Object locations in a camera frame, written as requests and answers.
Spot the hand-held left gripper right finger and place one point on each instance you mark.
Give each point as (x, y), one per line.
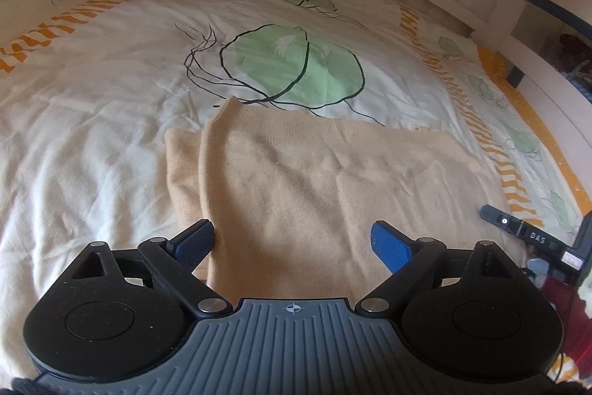
(391, 246)

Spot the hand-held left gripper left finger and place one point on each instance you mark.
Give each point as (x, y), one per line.
(194, 243)

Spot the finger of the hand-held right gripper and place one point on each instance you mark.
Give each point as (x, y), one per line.
(502, 220)

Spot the beige knit sweater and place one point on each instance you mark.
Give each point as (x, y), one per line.
(323, 200)

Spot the dark red cloth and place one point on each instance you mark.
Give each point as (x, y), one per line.
(573, 321)

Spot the dark blue frame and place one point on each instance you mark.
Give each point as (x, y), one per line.
(555, 4)

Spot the white leaf-print blanket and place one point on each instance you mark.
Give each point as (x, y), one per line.
(115, 75)

